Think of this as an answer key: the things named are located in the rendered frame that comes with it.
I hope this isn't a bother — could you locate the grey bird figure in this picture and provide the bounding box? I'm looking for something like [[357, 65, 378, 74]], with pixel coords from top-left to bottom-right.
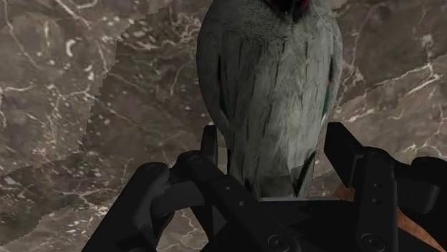
[[196, 0, 344, 199]]

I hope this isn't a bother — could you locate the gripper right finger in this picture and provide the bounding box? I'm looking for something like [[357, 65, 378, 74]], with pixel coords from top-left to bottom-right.
[[323, 121, 447, 252]]

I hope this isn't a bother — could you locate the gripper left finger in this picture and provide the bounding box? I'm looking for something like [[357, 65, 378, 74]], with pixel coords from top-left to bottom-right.
[[81, 124, 301, 252]]

